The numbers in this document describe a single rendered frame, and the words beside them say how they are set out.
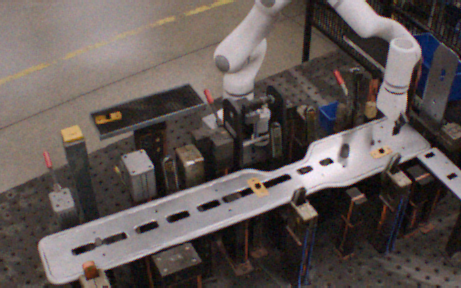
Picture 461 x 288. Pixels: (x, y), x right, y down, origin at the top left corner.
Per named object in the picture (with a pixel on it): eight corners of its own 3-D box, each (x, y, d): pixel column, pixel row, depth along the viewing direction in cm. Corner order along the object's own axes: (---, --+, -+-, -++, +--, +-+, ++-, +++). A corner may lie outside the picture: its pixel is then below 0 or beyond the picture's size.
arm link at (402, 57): (391, 67, 181) (380, 79, 176) (397, 32, 172) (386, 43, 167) (414, 76, 177) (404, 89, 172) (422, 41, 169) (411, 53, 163)
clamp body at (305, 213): (291, 293, 189) (301, 226, 166) (273, 268, 197) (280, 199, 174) (314, 282, 192) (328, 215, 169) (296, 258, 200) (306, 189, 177)
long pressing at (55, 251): (53, 296, 153) (52, 292, 152) (34, 240, 168) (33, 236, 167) (434, 149, 200) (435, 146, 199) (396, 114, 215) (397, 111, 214)
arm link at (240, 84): (216, 88, 229) (216, 38, 212) (245, 66, 239) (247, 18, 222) (241, 101, 224) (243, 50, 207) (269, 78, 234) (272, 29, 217)
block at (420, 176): (402, 242, 204) (420, 188, 186) (384, 222, 212) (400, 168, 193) (421, 232, 207) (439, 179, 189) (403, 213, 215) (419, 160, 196)
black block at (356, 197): (343, 266, 197) (356, 210, 178) (326, 246, 204) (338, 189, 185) (361, 258, 199) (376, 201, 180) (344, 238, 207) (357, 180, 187)
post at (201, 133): (200, 222, 213) (196, 139, 186) (194, 213, 216) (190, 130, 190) (212, 218, 214) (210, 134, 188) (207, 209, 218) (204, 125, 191)
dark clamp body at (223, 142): (216, 231, 210) (214, 151, 185) (200, 207, 219) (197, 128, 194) (242, 221, 214) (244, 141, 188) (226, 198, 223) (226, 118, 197)
